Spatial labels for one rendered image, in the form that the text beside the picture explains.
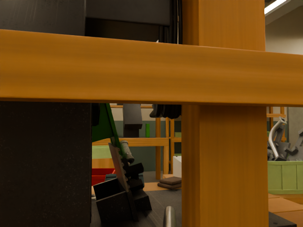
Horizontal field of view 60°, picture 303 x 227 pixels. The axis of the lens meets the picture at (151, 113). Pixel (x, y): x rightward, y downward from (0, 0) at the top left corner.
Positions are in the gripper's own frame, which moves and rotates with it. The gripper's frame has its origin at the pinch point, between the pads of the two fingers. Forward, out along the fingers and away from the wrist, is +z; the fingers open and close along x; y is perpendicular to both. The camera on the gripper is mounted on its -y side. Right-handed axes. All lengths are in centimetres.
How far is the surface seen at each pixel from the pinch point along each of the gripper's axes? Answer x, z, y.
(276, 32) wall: -370, -637, 270
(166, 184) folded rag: -34.8, 0.8, -7.9
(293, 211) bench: -20, -20, -44
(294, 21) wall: -360, -704, 264
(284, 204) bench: -26, -24, -41
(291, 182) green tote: -67, -61, -36
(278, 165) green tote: -61, -60, -27
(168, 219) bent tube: -0.1, 16.3, -26.7
